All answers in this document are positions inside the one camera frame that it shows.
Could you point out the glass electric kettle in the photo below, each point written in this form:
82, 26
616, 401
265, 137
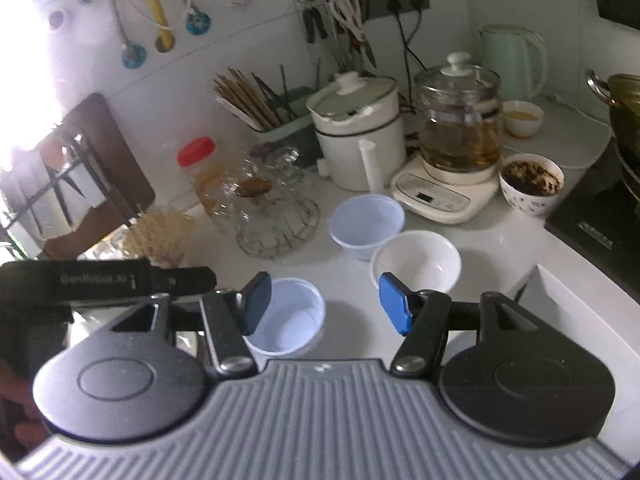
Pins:
457, 125

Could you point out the black wall power strip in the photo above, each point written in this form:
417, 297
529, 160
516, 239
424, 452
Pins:
405, 2

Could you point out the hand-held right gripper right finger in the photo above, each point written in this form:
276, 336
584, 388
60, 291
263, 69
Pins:
395, 305

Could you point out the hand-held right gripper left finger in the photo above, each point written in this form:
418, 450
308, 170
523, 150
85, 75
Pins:
257, 310

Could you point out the green chopstick holder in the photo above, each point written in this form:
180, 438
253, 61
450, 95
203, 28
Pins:
295, 110

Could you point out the white kettle heating base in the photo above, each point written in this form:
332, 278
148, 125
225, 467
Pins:
440, 195

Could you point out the patterned bowl with dark food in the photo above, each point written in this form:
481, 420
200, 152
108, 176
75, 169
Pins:
532, 185

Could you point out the small tan bowl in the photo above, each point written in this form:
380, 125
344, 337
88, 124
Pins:
522, 119

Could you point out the dark brown cutting board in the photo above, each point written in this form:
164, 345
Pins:
117, 150

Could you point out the mint green kettle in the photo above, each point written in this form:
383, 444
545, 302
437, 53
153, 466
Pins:
510, 60

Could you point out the steel cooking pot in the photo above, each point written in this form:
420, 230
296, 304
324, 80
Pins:
625, 110

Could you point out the black induction cooktop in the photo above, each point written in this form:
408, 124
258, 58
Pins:
595, 220

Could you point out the translucent plastic bowl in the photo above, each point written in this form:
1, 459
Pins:
295, 320
366, 225

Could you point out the red lid plastic jar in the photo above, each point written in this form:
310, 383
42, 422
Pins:
200, 175

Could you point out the hanging scissors and tools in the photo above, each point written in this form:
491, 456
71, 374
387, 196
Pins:
345, 15

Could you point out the white electric cooking pot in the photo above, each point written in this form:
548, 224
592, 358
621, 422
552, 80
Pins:
350, 135

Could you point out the white ceramic bowl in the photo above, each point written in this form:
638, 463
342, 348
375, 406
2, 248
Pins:
415, 262

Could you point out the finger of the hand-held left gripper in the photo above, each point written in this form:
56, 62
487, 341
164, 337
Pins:
190, 280

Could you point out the yellow pipe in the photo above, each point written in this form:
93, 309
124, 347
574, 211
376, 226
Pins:
152, 0

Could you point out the pink wall hook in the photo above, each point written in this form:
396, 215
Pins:
57, 17

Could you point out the person's left hand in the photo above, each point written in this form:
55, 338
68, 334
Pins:
20, 410

